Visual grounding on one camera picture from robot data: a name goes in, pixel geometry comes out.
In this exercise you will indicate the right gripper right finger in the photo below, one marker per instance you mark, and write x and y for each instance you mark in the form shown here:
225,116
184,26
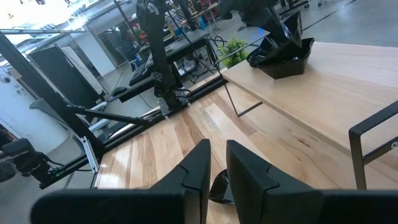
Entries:
280,205

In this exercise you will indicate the black leaf-shaped mini plate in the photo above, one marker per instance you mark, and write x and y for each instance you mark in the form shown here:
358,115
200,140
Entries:
221,191

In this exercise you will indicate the wooden shelf black metal legs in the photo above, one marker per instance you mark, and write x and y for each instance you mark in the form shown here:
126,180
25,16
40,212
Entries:
342,93

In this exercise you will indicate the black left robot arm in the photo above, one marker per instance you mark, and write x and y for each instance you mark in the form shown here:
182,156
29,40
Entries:
158,46

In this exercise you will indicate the black aluminium table frame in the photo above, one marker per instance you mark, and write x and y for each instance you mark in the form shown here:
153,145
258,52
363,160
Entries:
46,91

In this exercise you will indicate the green plant white pot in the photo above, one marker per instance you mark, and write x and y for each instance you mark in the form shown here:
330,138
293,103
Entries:
233,53

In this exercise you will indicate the black desk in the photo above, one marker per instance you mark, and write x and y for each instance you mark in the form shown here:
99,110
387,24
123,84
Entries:
186,40

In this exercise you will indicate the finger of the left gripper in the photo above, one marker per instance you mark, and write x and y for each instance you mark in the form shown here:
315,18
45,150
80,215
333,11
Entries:
275,26

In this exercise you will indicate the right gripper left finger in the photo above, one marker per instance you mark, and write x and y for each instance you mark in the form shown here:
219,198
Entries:
174,205

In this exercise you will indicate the black panel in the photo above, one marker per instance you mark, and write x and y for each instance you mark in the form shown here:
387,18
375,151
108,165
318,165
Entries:
62,74

